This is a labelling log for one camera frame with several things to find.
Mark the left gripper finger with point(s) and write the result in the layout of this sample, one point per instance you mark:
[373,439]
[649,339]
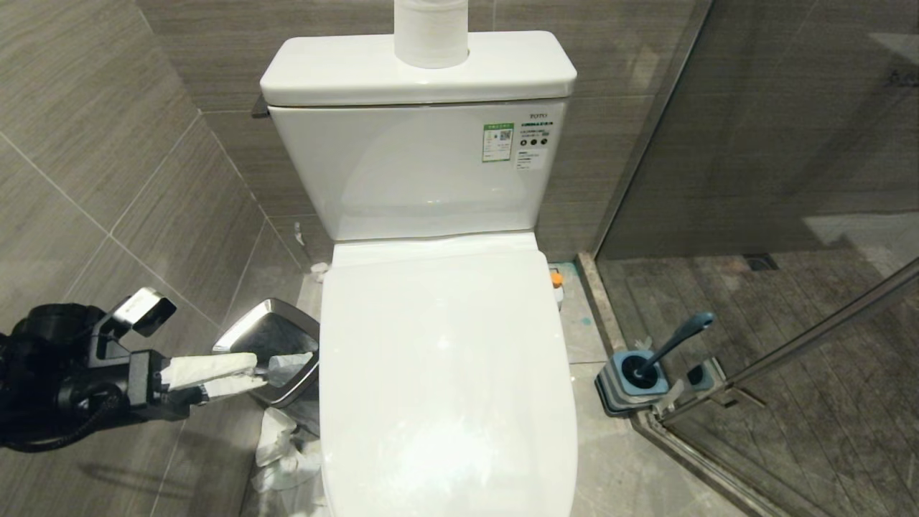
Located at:
[230,388]
[208,368]

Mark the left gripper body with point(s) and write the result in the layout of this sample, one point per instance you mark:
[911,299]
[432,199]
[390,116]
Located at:
[143,384]

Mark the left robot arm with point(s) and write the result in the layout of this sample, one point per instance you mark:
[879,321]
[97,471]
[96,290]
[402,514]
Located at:
[43,359]

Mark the white toilet seat lid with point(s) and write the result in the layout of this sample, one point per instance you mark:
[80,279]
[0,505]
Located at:
[445,373]

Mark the white toilet tank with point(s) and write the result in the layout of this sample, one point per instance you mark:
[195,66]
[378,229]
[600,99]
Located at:
[423,172]

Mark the white toilet tank lid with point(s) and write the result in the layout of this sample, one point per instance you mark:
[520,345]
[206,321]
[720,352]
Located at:
[359,72]

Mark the blue grey brush holder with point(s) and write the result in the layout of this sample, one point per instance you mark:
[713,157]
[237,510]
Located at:
[617,391]

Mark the white toilet paper roll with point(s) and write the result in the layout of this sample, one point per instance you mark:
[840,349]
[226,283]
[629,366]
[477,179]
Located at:
[431,32]

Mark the stainless steel trash bin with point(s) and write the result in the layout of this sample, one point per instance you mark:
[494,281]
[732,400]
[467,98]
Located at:
[276,337]

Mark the white plastic bin liner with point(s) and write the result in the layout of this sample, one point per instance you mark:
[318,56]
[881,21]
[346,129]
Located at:
[283,452]

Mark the orange capped white bottle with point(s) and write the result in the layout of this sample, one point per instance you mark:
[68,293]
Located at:
[556,281]

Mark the glass shower door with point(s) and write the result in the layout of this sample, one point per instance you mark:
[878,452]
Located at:
[826,431]

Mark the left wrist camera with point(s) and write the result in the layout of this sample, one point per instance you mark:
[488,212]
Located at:
[140,309]

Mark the glass shower wall panel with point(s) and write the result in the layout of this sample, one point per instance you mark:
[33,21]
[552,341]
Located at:
[775,122]

